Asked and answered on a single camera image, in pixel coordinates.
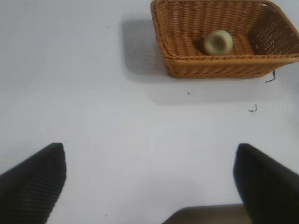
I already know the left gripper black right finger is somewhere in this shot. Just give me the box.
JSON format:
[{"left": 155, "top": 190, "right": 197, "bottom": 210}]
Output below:
[{"left": 233, "top": 143, "right": 299, "bottom": 224}]

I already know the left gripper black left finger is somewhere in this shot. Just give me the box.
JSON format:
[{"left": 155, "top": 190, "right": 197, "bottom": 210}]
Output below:
[{"left": 0, "top": 142, "right": 67, "bottom": 224}]

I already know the yellow-green apple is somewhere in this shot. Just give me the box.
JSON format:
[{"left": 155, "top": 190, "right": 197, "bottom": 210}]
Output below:
[{"left": 203, "top": 29, "right": 233, "bottom": 56}]

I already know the brown woven wicker basket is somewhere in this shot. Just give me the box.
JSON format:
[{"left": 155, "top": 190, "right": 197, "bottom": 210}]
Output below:
[{"left": 150, "top": 0, "right": 299, "bottom": 79}]

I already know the long black thread scrap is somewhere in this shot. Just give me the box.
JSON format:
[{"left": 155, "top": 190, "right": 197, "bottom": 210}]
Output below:
[{"left": 265, "top": 70, "right": 277, "bottom": 84}]

